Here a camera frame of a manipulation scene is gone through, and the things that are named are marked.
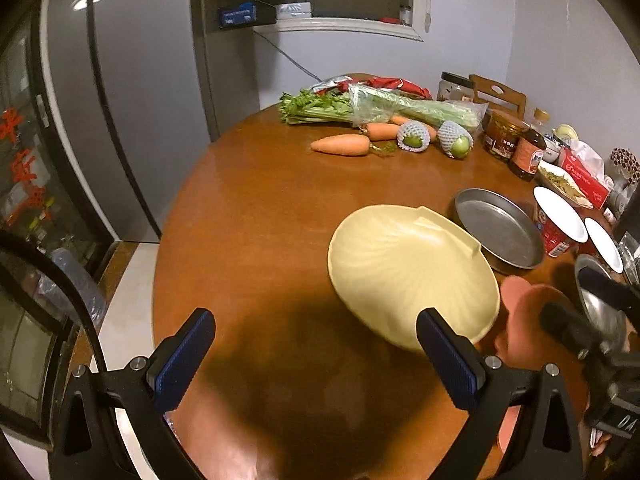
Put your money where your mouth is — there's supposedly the front carrot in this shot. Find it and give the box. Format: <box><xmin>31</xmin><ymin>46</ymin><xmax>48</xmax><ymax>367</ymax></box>
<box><xmin>310</xmin><ymin>133</ymin><xmax>371</xmax><ymax>157</ymax></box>

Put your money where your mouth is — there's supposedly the white dish with food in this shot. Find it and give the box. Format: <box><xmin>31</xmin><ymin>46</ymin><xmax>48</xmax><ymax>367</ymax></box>
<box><xmin>536</xmin><ymin>160</ymin><xmax>593</xmax><ymax>209</ymax></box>

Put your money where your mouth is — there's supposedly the chili sauce jar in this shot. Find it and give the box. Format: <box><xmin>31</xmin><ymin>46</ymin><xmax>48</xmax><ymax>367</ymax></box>
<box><xmin>484</xmin><ymin>110</ymin><xmax>528</xmax><ymax>162</ymax></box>

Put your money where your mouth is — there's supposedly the red snack bag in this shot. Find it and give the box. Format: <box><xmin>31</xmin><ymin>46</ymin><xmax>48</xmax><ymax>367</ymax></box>
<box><xmin>310</xmin><ymin>75</ymin><xmax>432</xmax><ymax>100</ymax></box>

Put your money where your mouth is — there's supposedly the brown sauce bottle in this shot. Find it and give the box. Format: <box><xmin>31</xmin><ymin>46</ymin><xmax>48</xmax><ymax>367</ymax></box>
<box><xmin>508</xmin><ymin>128</ymin><xmax>547</xmax><ymax>181</ymax></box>

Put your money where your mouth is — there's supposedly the glass door cabinet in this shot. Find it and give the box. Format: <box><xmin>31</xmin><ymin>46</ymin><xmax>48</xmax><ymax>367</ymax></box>
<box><xmin>1</xmin><ymin>12</ymin><xmax>113</xmax><ymax>448</ymax></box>

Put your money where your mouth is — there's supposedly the back carrot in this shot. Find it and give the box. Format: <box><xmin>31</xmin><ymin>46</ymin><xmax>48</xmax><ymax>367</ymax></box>
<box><xmin>390</xmin><ymin>115</ymin><xmax>437</xmax><ymax>141</ymax></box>

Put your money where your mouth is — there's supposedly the clear jar black lid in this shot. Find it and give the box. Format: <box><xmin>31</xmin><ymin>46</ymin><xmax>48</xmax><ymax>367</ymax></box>
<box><xmin>437</xmin><ymin>72</ymin><xmax>475</xmax><ymax>102</ymax></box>

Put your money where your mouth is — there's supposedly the netted green fruit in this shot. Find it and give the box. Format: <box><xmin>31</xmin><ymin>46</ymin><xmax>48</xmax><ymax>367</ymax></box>
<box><xmin>437</xmin><ymin>120</ymin><xmax>474</xmax><ymax>159</ymax></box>
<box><xmin>396</xmin><ymin>120</ymin><xmax>431</xmax><ymax>153</ymax></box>

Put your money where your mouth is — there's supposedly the red instant noodle cup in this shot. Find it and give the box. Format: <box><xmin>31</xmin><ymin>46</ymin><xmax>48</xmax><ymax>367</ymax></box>
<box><xmin>533</xmin><ymin>186</ymin><xmax>589</xmax><ymax>258</ymax></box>

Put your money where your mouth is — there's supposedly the right netted green fruit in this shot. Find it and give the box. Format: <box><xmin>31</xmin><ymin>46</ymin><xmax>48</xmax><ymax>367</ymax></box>
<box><xmin>437</xmin><ymin>120</ymin><xmax>474</xmax><ymax>159</ymax></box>

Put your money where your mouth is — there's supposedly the black cable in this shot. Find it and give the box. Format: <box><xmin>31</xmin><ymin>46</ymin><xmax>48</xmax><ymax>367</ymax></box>
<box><xmin>0</xmin><ymin>231</ymin><xmax>109</xmax><ymax>373</ymax></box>

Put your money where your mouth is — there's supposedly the small white jar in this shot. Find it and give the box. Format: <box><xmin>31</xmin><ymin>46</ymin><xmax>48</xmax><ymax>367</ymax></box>
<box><xmin>544</xmin><ymin>133</ymin><xmax>562</xmax><ymax>164</ymax></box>

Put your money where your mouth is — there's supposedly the plastic water bottle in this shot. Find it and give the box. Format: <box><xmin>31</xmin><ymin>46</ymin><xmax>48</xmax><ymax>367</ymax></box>
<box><xmin>36</xmin><ymin>247</ymin><xmax>107</xmax><ymax>330</ymax></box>

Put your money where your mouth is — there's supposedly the carrot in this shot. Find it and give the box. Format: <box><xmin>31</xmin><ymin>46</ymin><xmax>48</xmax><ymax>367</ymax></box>
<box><xmin>310</xmin><ymin>133</ymin><xmax>371</xmax><ymax>157</ymax></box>
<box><xmin>390</xmin><ymin>115</ymin><xmax>437</xmax><ymax>141</ymax></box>
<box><xmin>361</xmin><ymin>122</ymin><xmax>399</xmax><ymax>142</ymax></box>

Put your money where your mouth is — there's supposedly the cream shell-shaped plate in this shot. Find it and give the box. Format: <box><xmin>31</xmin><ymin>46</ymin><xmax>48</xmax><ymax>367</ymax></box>
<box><xmin>326</xmin><ymin>205</ymin><xmax>500</xmax><ymax>352</ymax></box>

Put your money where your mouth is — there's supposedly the orange bear-shaped plate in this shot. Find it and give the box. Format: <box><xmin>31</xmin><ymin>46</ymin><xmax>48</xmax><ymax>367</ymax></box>
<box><xmin>495</xmin><ymin>275</ymin><xmax>589</xmax><ymax>460</ymax></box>

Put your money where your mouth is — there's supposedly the wooden chair right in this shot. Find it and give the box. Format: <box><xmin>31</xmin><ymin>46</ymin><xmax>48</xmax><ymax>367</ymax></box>
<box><xmin>469</xmin><ymin>74</ymin><xmax>527</xmax><ymax>119</ymax></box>

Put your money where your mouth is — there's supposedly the bundle of straws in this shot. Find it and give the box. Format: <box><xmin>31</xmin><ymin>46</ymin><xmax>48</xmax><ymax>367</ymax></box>
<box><xmin>610</xmin><ymin>148</ymin><xmax>640</xmax><ymax>185</ymax></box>

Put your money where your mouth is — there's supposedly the steel bowl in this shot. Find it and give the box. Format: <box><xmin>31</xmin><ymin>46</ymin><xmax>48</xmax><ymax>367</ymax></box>
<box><xmin>574</xmin><ymin>254</ymin><xmax>627</xmax><ymax>352</ymax></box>

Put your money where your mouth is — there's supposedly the round metal pan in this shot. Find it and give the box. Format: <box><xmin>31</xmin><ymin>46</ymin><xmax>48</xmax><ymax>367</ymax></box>
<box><xmin>454</xmin><ymin>188</ymin><xmax>544</xmax><ymax>275</ymax></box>

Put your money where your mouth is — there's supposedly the blue box on shelf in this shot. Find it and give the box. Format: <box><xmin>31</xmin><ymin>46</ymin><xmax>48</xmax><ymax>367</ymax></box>
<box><xmin>218</xmin><ymin>1</ymin><xmax>257</xmax><ymax>29</ymax></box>

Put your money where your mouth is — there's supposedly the left netted green fruit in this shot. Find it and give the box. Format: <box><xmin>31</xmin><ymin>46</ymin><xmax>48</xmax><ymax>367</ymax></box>
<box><xmin>396</xmin><ymin>120</ymin><xmax>431</xmax><ymax>153</ymax></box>

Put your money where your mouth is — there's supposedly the celery bunch in bag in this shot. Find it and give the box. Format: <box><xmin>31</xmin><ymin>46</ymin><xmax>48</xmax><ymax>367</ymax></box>
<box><xmin>278</xmin><ymin>84</ymin><xmax>488</xmax><ymax>132</ymax></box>

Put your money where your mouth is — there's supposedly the red tissue box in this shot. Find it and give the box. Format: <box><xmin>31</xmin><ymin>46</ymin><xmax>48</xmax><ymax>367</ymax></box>
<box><xmin>559</xmin><ymin>139</ymin><xmax>614</xmax><ymax>209</ymax></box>

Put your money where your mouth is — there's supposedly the middle carrot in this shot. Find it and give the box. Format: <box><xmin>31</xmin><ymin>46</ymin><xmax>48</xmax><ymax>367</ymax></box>
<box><xmin>361</xmin><ymin>122</ymin><xmax>399</xmax><ymax>142</ymax></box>

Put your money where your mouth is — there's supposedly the white box on sill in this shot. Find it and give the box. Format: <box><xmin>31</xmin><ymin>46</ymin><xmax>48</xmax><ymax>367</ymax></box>
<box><xmin>276</xmin><ymin>1</ymin><xmax>312</xmax><ymax>21</ymax></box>

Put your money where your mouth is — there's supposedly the grey refrigerator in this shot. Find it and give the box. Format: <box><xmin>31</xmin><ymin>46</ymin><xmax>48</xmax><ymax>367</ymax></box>
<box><xmin>38</xmin><ymin>0</ymin><xmax>210</xmax><ymax>243</ymax></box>

